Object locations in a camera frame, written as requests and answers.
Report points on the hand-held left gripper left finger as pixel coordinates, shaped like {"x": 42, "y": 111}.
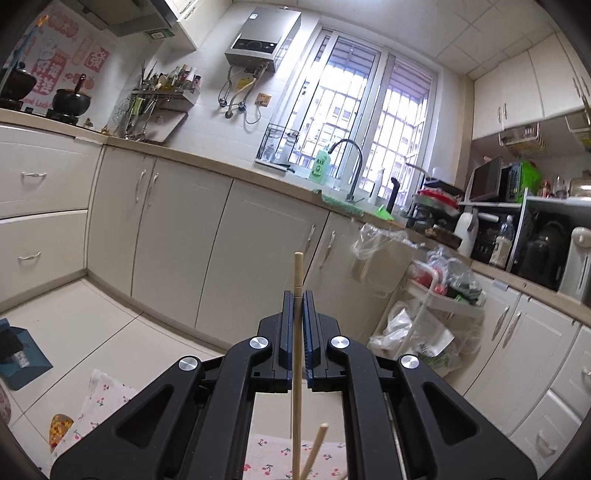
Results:
{"x": 288, "y": 341}

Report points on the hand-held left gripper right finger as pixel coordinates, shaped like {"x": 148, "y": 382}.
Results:
{"x": 308, "y": 341}

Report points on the thin bamboo chopstick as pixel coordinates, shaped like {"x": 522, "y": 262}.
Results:
{"x": 298, "y": 277}
{"x": 320, "y": 438}

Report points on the hanging kitchen utensils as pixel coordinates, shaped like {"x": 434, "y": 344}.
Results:
{"x": 136, "y": 117}

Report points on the white plastic bag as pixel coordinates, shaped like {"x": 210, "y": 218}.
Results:
{"x": 411, "y": 337}

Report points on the clear plastic bag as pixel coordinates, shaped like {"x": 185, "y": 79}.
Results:
{"x": 378, "y": 258}

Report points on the green dish cloth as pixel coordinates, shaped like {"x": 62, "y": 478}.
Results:
{"x": 339, "y": 203}

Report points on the green plastic funnel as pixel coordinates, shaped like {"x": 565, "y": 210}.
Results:
{"x": 383, "y": 212}

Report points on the white trolley cart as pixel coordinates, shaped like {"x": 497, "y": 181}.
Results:
{"x": 455, "y": 307}

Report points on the white lower door cabinets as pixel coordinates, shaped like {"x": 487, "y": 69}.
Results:
{"x": 184, "y": 230}

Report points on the bags of vegetables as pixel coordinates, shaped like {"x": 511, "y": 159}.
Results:
{"x": 448, "y": 277}

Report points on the steel arched faucet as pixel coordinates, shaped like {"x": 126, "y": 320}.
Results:
{"x": 355, "y": 184}

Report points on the white spray bottle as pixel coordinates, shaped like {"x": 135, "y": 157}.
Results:
{"x": 375, "y": 189}

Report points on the black upright tool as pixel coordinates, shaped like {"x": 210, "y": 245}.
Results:
{"x": 393, "y": 194}

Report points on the green dish soap bottle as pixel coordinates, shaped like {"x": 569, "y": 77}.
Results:
{"x": 319, "y": 166}

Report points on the stack of pans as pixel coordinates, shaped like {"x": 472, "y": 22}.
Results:
{"x": 436, "y": 203}

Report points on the cherry print tablecloth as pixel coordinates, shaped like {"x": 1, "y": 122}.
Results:
{"x": 106, "y": 397}

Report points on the white thermos jug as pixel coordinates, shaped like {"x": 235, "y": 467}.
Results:
{"x": 466, "y": 230}

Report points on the clear drink bottle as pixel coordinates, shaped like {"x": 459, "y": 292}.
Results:
{"x": 502, "y": 244}

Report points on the white lower cabinets with drawers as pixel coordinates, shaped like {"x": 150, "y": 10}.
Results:
{"x": 531, "y": 360}

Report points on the barred white window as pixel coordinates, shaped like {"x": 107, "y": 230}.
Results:
{"x": 383, "y": 115}

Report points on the black microwave oven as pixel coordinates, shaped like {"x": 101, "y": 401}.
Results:
{"x": 485, "y": 180}

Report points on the orange patterned object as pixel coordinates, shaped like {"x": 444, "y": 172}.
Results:
{"x": 60, "y": 429}

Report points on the black rice cooker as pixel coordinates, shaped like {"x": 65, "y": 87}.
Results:
{"x": 540, "y": 254}

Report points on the pale cutting board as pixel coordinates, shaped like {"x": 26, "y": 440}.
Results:
{"x": 168, "y": 124}

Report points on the blue dustpan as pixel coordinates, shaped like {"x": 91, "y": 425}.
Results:
{"x": 32, "y": 364}

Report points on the green box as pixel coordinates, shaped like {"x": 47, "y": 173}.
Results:
{"x": 531, "y": 177}

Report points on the white electric water boiler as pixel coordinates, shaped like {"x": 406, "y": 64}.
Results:
{"x": 577, "y": 263}

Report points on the white counter shelf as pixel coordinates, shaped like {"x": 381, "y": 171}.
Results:
{"x": 554, "y": 201}

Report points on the white drawer cabinet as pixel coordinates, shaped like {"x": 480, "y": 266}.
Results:
{"x": 46, "y": 194}

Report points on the row of seasoning bottles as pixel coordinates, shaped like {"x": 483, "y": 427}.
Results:
{"x": 173, "y": 78}

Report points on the small glass jars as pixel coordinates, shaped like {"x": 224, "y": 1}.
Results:
{"x": 558, "y": 187}

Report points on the silver water heater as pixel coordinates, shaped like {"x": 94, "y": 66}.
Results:
{"x": 263, "y": 32}

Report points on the clear domed food cover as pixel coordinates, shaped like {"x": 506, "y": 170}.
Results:
{"x": 581, "y": 184}

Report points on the black pot with ladle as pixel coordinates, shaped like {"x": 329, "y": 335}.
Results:
{"x": 71, "y": 104}

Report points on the white cabinet beside range hood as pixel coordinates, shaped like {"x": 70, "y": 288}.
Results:
{"x": 203, "y": 18}

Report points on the steel range hood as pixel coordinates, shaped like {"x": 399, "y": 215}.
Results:
{"x": 124, "y": 18}

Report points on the large black pot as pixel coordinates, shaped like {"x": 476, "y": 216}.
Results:
{"x": 16, "y": 85}

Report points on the wall socket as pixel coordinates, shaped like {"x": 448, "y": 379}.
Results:
{"x": 263, "y": 99}

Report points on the wall-mounted steel rack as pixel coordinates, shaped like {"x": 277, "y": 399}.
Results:
{"x": 180, "y": 102}

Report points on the white upper wall cabinets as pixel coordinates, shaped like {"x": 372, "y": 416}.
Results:
{"x": 521, "y": 87}

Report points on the pink wall poster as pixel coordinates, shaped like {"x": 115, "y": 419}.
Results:
{"x": 60, "y": 60}

